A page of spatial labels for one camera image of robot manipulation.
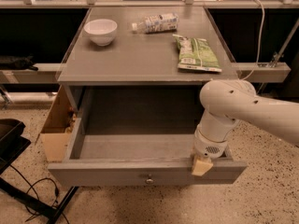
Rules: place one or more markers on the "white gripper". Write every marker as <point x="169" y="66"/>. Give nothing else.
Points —
<point x="207" y="147"/>

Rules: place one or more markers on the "grey top drawer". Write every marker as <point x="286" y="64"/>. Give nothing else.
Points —
<point x="136" y="136"/>

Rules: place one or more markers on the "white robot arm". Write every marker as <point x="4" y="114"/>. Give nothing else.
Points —
<point x="226" y="103"/>

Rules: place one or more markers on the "grey drawer cabinet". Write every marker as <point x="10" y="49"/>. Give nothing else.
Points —
<point x="134" y="85"/>

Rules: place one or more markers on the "green snack bag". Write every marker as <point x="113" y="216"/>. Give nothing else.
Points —
<point x="196" y="54"/>

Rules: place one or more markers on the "clear plastic bottle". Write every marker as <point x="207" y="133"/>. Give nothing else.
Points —
<point x="156" y="24"/>

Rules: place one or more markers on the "cardboard box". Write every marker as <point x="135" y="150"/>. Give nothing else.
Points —
<point x="58" y="127"/>

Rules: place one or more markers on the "white ceramic bowl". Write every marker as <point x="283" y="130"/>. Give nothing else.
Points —
<point x="101" y="32"/>

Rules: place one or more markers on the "black cloth on shelf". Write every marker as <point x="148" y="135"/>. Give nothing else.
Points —
<point x="17" y="63"/>

